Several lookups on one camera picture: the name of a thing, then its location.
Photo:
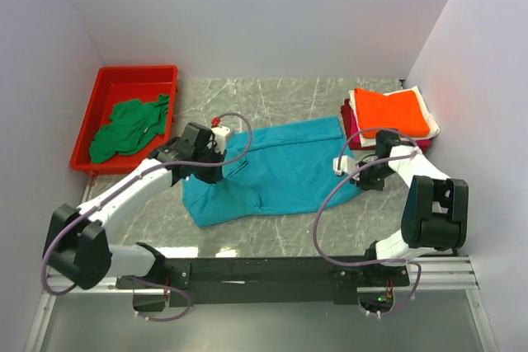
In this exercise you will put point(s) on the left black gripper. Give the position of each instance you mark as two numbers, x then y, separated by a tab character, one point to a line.
215	175

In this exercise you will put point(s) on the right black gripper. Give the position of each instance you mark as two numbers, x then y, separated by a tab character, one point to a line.
360	180

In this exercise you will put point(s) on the orange t shirt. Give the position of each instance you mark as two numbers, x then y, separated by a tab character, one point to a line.
399	111

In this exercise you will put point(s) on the teal t shirt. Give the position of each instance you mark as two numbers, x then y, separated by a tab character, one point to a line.
280	170

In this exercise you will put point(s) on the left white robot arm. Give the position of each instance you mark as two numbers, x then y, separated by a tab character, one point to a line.
77	242

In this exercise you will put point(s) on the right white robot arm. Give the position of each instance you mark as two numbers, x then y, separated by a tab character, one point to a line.
435	214

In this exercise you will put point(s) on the green t shirt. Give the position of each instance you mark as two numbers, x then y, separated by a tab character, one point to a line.
133	125

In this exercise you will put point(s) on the dark red folded t shirt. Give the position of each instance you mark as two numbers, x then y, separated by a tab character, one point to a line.
348	125

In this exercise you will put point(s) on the white folded t shirt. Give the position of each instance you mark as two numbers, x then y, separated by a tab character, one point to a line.
423	142

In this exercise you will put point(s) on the red plastic bin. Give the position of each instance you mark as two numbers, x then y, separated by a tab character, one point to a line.
115	85

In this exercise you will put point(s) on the black base beam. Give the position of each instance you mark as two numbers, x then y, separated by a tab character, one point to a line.
274	280

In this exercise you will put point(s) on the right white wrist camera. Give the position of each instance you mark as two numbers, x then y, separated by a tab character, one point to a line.
344	165

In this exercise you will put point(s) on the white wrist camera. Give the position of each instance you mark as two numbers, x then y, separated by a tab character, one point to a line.
344	165
222	135

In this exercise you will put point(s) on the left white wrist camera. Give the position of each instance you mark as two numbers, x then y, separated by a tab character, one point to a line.
222	135

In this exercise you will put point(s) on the aluminium frame rail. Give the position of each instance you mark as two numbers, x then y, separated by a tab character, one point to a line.
344	231

